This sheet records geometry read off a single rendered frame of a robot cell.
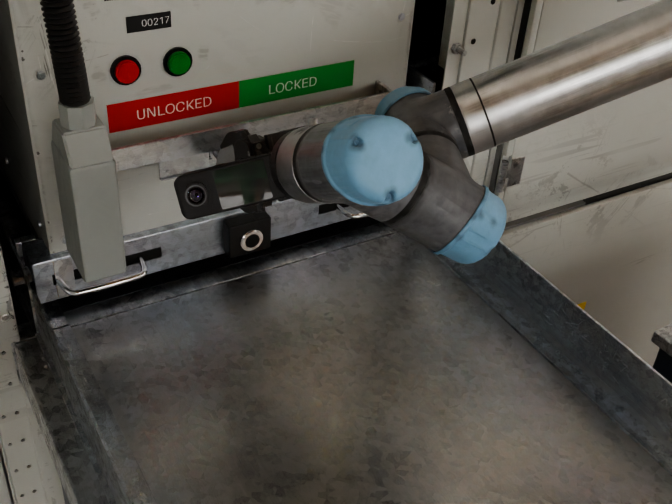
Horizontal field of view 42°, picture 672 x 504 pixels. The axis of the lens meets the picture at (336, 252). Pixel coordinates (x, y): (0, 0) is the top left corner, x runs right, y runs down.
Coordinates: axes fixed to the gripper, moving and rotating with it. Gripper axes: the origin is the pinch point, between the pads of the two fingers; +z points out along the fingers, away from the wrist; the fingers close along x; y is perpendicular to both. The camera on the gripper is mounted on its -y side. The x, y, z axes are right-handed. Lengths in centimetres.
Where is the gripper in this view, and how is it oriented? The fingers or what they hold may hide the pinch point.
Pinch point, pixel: (218, 173)
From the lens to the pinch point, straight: 103.3
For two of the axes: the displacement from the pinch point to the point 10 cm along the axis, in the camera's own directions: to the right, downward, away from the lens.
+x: -2.0, -9.7, -1.7
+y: 8.7, -2.5, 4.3
